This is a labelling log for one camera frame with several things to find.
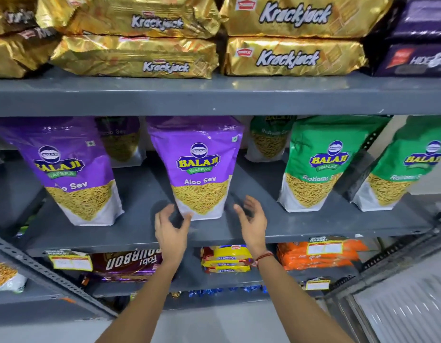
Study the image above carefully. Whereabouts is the orange snack packet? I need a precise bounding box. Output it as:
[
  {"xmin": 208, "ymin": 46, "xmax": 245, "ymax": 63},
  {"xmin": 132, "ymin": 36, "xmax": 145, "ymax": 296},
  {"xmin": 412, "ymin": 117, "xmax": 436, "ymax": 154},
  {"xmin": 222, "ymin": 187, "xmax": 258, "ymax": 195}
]
[
  {"xmin": 277, "ymin": 239, "xmax": 370, "ymax": 260},
  {"xmin": 279, "ymin": 257, "xmax": 361, "ymax": 271}
]

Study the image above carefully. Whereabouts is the yellow biscuit packet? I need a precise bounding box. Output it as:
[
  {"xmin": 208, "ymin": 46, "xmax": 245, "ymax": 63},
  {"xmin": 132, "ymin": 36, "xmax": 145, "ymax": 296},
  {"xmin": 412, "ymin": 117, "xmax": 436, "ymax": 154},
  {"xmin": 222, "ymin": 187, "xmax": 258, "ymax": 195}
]
[
  {"xmin": 205, "ymin": 265, "xmax": 252, "ymax": 274},
  {"xmin": 201, "ymin": 244, "xmax": 254, "ymax": 262},
  {"xmin": 203, "ymin": 258, "xmax": 264, "ymax": 268}
]

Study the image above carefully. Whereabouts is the person's left forearm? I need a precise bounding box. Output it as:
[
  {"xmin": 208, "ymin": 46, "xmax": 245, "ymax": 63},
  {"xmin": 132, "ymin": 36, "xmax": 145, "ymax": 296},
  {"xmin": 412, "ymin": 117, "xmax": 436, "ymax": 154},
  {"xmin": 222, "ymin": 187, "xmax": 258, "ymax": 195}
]
[{"xmin": 95, "ymin": 260, "xmax": 185, "ymax": 343}]

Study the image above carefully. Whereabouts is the white corrugated panel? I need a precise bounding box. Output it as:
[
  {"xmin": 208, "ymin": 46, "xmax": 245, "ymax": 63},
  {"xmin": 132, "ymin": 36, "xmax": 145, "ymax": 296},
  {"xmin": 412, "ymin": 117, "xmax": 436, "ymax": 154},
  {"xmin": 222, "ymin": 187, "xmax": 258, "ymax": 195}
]
[{"xmin": 352, "ymin": 259, "xmax": 441, "ymax": 343}]

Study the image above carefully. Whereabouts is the red thread wristband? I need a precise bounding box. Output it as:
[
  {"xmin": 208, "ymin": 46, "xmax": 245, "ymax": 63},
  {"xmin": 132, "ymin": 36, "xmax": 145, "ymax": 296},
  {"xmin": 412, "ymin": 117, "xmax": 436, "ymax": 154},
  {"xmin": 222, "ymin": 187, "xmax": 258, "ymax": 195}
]
[{"xmin": 252, "ymin": 252, "xmax": 274, "ymax": 269}]

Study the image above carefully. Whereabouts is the purple snack bag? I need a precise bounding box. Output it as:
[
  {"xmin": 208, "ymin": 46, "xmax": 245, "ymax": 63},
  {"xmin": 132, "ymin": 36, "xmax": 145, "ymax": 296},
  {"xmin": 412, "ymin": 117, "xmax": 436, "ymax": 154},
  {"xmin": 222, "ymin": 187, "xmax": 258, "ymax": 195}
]
[
  {"xmin": 146, "ymin": 116, "xmax": 245, "ymax": 221},
  {"xmin": 0, "ymin": 117, "xmax": 125, "ymax": 226},
  {"xmin": 95, "ymin": 116, "xmax": 147, "ymax": 169}
]

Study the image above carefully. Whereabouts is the white snack bag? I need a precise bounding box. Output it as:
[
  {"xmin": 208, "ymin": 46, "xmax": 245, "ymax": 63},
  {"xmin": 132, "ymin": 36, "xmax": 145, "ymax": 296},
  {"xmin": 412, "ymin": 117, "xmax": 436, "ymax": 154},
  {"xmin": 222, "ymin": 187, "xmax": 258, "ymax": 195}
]
[{"xmin": 0, "ymin": 259, "xmax": 28, "ymax": 293}]

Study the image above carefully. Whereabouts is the person's right forearm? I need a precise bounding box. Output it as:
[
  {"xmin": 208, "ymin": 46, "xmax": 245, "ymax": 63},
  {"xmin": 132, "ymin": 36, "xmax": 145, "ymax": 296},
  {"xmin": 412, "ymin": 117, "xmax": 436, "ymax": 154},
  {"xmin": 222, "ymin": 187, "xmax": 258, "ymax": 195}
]
[{"xmin": 252, "ymin": 254, "xmax": 355, "ymax": 343}]

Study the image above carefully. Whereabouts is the person's left hand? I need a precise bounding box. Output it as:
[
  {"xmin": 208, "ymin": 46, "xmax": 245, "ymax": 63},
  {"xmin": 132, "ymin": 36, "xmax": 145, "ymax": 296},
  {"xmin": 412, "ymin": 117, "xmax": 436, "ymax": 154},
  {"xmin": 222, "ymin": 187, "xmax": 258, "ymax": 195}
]
[{"xmin": 155, "ymin": 204, "xmax": 193, "ymax": 267}]

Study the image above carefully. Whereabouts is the row of shiny blue packets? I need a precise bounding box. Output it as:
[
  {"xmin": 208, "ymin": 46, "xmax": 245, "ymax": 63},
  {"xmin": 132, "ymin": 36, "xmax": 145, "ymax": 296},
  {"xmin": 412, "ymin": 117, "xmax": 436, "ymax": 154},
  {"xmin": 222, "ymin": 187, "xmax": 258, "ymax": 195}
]
[{"xmin": 170, "ymin": 286, "xmax": 269, "ymax": 300}]

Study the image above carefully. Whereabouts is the brown biscuit packet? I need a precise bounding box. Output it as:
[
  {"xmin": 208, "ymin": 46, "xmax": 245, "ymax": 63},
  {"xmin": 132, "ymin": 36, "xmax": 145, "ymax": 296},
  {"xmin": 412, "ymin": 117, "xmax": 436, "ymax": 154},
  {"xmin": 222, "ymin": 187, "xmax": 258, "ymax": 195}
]
[{"xmin": 85, "ymin": 247, "xmax": 175, "ymax": 283}]

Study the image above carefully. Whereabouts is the grey metal shelf rack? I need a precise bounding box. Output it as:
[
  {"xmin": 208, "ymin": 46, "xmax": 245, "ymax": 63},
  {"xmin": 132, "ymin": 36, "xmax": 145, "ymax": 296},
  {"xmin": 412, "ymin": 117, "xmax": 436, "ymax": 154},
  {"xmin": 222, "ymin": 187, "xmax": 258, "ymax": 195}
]
[{"xmin": 0, "ymin": 66, "xmax": 441, "ymax": 320}]

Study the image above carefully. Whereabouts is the stack of gold biscuit packets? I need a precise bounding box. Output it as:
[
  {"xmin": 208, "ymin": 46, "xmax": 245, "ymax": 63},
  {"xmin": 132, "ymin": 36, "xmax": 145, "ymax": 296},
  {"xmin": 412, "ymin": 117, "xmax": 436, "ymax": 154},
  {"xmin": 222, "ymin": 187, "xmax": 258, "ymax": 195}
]
[{"xmin": 0, "ymin": 0, "xmax": 393, "ymax": 80}]

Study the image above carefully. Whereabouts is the dark purple biscuit packet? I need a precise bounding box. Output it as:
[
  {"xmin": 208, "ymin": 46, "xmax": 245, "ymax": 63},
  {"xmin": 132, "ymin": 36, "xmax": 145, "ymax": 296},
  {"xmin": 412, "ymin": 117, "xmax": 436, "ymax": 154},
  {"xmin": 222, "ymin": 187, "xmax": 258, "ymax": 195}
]
[
  {"xmin": 365, "ymin": 40, "xmax": 441, "ymax": 77},
  {"xmin": 369, "ymin": 0, "xmax": 441, "ymax": 41}
]

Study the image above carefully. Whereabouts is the green snack bag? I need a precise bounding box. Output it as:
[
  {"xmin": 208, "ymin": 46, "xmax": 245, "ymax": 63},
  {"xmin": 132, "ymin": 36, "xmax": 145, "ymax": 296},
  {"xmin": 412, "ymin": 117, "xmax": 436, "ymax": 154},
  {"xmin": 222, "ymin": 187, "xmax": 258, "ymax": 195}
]
[
  {"xmin": 350, "ymin": 116, "xmax": 441, "ymax": 212},
  {"xmin": 277, "ymin": 116, "xmax": 392, "ymax": 213},
  {"xmin": 246, "ymin": 116, "xmax": 297, "ymax": 163}
]

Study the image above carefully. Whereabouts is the person's right hand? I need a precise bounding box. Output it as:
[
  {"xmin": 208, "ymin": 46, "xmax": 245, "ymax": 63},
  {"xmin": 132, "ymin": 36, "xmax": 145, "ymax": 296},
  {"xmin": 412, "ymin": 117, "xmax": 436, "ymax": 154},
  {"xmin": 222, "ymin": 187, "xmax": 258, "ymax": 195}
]
[{"xmin": 233, "ymin": 195, "xmax": 269, "ymax": 262}]

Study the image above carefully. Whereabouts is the yellow shelf price label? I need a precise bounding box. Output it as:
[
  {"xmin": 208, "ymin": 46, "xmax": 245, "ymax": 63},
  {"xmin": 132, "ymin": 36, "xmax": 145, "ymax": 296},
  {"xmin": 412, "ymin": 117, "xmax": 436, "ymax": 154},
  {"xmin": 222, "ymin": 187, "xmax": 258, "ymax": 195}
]
[
  {"xmin": 303, "ymin": 277, "xmax": 331, "ymax": 291},
  {"xmin": 305, "ymin": 236, "xmax": 349, "ymax": 256},
  {"xmin": 43, "ymin": 249, "xmax": 94, "ymax": 272}
]

